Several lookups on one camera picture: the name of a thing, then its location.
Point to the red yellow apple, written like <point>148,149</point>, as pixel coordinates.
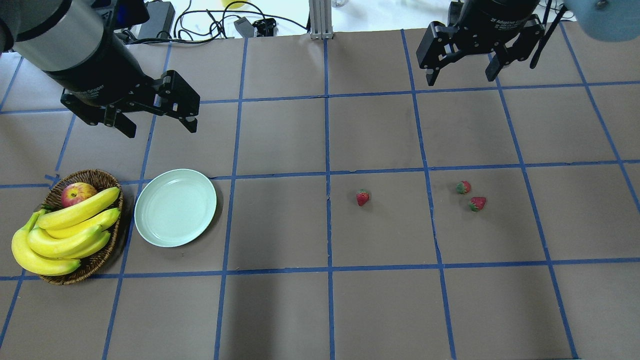
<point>77,192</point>

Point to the light green plate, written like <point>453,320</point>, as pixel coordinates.
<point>175,208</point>

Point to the red strawberry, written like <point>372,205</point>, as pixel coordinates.
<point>463,187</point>
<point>477,203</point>
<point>362,197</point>

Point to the aluminium frame post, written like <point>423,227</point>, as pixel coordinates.
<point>320,19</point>

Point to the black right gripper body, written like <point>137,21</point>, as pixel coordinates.
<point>492,19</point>

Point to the yellow banana bunch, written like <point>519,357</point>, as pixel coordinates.
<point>52,242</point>

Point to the black power adapter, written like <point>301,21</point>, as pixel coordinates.
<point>161,16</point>

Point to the woven wicker basket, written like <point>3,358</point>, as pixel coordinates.
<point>91,264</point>

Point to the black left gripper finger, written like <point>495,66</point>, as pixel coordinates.
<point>112,117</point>
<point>177,99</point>

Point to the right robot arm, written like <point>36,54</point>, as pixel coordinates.
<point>604,20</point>

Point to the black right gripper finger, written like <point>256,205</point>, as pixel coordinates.
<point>527,39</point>
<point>437,49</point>

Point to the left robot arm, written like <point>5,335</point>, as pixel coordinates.
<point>74,42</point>

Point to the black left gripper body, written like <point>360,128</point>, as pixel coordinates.
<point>102,76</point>

